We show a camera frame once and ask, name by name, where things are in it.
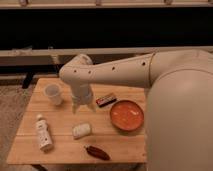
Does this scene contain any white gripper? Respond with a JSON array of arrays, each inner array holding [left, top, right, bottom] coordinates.
[[70, 84, 96, 114]]

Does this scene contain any orange round plate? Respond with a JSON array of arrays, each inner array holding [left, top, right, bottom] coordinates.
[[110, 100, 144, 131]]

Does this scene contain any translucent plastic cup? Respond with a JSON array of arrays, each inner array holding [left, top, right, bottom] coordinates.
[[44, 84, 63, 105]]

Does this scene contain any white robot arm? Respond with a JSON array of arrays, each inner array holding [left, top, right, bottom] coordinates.
[[59, 50, 213, 171]]

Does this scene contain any white plastic bottle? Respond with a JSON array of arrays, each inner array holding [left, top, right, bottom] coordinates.
[[36, 114, 53, 152]]

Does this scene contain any dark red chili pepper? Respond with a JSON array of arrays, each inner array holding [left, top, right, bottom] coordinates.
[[85, 146, 110, 161]]

